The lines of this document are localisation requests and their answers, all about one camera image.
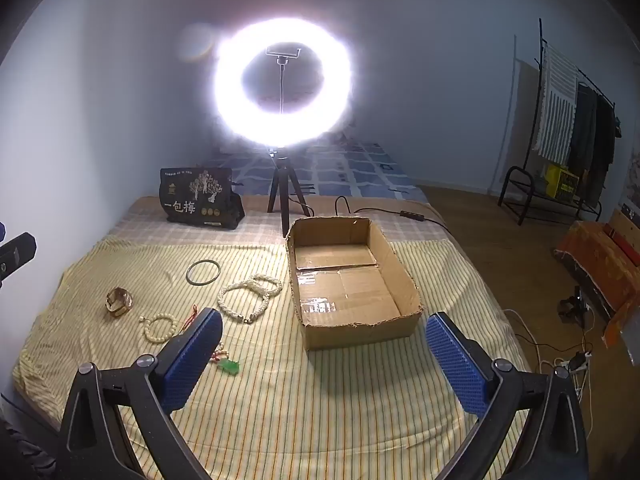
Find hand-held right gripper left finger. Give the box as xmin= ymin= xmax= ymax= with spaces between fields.
xmin=54 ymin=306 xmax=224 ymax=480

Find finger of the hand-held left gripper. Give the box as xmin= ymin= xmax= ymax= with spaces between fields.
xmin=0 ymin=220 xmax=37 ymax=288

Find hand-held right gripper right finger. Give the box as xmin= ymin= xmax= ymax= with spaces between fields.
xmin=424 ymin=311 xmax=591 ymax=480

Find green pendant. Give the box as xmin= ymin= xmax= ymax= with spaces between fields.
xmin=181 ymin=304 xmax=242 ymax=377

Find cream bead bracelet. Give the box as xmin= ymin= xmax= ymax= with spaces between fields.
xmin=139 ymin=312 xmax=179 ymax=345

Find white pearl necklace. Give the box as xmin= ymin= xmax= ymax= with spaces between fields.
xmin=217 ymin=274 xmax=283 ymax=325

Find dark bangle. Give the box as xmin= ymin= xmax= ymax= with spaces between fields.
xmin=186 ymin=259 xmax=221 ymax=287

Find brown strap wristwatch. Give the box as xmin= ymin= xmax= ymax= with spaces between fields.
xmin=105 ymin=287 xmax=134 ymax=317

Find cardboard box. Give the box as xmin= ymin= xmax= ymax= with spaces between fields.
xmin=285 ymin=216 xmax=422 ymax=353

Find white power strip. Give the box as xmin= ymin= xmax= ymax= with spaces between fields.
xmin=552 ymin=352 xmax=593 ymax=373

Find yellow striped cloth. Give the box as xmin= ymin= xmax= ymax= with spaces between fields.
xmin=11 ymin=237 xmax=531 ymax=480

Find black object on floor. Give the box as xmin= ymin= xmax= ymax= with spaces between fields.
xmin=559 ymin=286 xmax=593 ymax=328

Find beige checked blanket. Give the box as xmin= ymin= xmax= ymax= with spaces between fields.
xmin=107 ymin=195 xmax=451 ymax=261

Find black snack bag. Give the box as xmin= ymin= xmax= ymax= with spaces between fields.
xmin=160 ymin=166 xmax=246 ymax=231

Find orange cloth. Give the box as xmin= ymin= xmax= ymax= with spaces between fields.
xmin=554 ymin=220 xmax=640 ymax=321

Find black clothes rack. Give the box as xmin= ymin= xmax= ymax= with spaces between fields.
xmin=497 ymin=17 xmax=621 ymax=226

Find black tripod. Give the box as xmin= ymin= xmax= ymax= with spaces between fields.
xmin=266 ymin=146 xmax=311 ymax=238

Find yellow box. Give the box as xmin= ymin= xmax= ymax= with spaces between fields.
xmin=545 ymin=162 xmax=581 ymax=198

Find blue patchwork quilt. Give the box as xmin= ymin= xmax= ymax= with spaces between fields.
xmin=200 ymin=132 xmax=431 ymax=198

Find black garment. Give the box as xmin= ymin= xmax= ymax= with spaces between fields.
xmin=592 ymin=95 xmax=618 ymax=201

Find dark green garment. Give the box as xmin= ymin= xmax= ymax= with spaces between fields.
xmin=569 ymin=82 xmax=599 ymax=181

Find striped towel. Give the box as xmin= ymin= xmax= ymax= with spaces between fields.
xmin=531 ymin=42 xmax=581 ymax=158

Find white cables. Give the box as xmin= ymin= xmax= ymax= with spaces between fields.
xmin=502 ymin=307 xmax=586 ymax=411

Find black cable with controller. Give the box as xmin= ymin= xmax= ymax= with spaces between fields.
xmin=334 ymin=196 xmax=451 ymax=233

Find white ring light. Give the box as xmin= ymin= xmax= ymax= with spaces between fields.
xmin=207 ymin=17 xmax=358 ymax=148

